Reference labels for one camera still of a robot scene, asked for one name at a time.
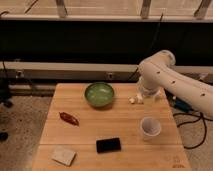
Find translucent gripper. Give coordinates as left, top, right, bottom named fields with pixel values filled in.
left=144, top=90, right=161, bottom=103

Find green ceramic bowl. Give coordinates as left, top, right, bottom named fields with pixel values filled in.
left=84, top=82, right=115, bottom=107

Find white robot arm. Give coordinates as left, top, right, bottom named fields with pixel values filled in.
left=138, top=50, right=213, bottom=116

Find blue floor object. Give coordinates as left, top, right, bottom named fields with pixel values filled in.
left=174, top=98, right=192, bottom=112

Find white paper cup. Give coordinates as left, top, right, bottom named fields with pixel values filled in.
left=139, top=117, right=162, bottom=140

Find black smartphone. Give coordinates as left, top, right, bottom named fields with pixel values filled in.
left=96, top=138, right=121, bottom=153

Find red chili pepper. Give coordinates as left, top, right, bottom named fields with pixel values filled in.
left=59, top=112, right=79, bottom=126

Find beige sponge block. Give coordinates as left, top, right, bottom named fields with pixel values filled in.
left=51, top=146, right=76, bottom=166

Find black chair base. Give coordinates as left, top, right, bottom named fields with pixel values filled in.
left=0, top=63, right=13, bottom=142

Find black floor cables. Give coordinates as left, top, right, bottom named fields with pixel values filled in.
left=173, top=111, right=213, bottom=150

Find black hanging cable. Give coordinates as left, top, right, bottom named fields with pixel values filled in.
left=128, top=13, right=164, bottom=82

